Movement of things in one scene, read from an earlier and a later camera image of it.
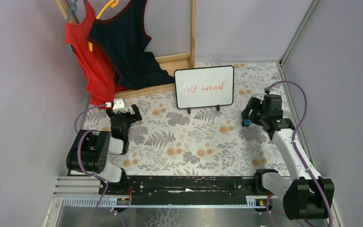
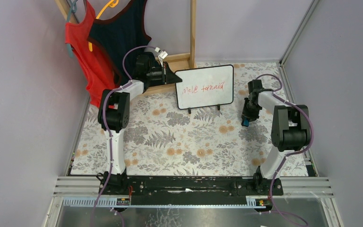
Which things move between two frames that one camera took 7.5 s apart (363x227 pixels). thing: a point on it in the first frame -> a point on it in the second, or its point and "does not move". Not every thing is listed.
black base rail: x=183 y=190 does not move
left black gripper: x=122 y=114 -> x=164 y=74
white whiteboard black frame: x=204 y=87 does not move
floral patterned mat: x=202 y=141 does not move
